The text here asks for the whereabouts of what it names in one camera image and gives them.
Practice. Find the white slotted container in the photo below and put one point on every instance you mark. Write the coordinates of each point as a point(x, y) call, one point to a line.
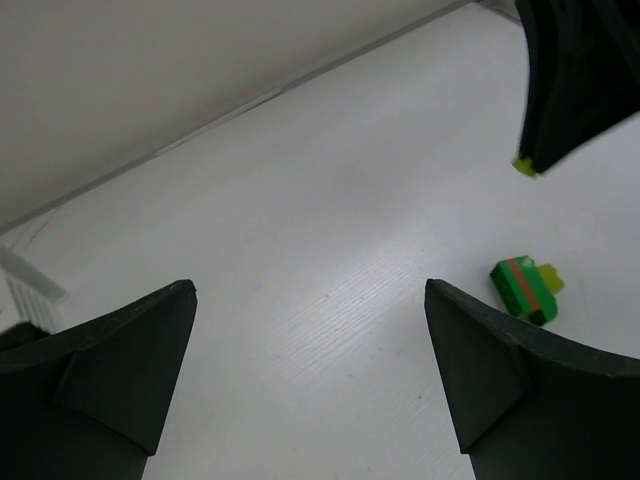
point(28, 295)

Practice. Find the small lime lego piece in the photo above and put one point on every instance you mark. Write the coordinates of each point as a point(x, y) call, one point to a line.
point(525, 166)

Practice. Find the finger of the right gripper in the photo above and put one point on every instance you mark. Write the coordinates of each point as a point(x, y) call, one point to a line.
point(583, 74)

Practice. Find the lime green lego brick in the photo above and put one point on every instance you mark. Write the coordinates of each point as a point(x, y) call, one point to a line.
point(551, 278)

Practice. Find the green and orange lego stack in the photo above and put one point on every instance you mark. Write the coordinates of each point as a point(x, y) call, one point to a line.
point(523, 292)

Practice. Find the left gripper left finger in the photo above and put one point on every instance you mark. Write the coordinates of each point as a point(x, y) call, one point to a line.
point(91, 402)

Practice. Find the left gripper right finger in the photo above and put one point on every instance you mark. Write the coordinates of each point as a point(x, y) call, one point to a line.
point(526, 403)

